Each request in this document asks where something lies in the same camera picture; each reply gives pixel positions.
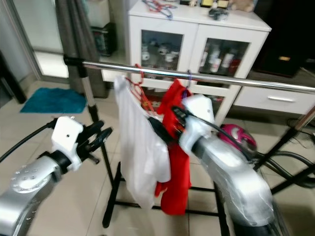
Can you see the small black object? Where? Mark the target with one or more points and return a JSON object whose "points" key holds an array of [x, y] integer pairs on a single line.
{"points": [[218, 14]]}

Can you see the dark box appliance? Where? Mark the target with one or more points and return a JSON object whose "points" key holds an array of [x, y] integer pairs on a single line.
{"points": [[103, 39]]}

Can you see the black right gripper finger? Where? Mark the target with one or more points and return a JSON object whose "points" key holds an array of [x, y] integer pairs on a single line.
{"points": [[182, 116], [162, 132]]}

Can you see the black television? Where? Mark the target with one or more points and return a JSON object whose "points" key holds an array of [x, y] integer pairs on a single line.
{"points": [[290, 29]]}

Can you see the white low TV stand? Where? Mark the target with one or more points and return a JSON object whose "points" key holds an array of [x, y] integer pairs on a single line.
{"points": [[275, 101]]}

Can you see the white glass-door cabinet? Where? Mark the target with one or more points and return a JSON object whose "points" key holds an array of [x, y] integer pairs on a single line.
{"points": [[192, 37]]}

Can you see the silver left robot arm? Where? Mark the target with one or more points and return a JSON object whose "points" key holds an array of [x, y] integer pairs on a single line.
{"points": [[29, 187]]}

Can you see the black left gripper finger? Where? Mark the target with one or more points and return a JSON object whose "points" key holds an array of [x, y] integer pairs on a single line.
{"points": [[102, 138], [92, 131]]}

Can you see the teal floor mat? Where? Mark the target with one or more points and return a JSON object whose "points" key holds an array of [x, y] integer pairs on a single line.
{"points": [[54, 101]]}

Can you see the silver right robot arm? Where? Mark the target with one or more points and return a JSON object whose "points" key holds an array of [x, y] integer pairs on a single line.
{"points": [[236, 182]]}

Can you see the tangled coloured hangers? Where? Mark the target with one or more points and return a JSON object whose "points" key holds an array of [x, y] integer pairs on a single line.
{"points": [[160, 7]]}

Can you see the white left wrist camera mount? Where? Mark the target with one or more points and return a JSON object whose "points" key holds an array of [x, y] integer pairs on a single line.
{"points": [[66, 135]]}

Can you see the red plastic hanger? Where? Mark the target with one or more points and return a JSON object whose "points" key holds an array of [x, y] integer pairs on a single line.
{"points": [[140, 93]]}

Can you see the white t-shirt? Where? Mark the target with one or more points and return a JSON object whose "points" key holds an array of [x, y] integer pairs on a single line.
{"points": [[140, 152]]}

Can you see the grey curtain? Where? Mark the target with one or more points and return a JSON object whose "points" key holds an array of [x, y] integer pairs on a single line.
{"points": [[78, 44]]}

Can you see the brown plush toy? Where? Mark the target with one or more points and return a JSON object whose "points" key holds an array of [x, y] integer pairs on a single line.
{"points": [[242, 5]]}

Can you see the metal clothes rack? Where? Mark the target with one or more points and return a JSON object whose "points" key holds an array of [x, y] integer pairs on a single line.
{"points": [[128, 67]]}

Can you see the red polo shirt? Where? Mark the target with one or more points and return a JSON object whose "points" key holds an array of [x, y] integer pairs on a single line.
{"points": [[177, 182]]}

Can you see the purple hanger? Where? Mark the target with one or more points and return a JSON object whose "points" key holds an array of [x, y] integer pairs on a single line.
{"points": [[187, 81]]}

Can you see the glass sliding door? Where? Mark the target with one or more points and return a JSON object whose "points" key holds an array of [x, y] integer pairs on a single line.
{"points": [[39, 29]]}

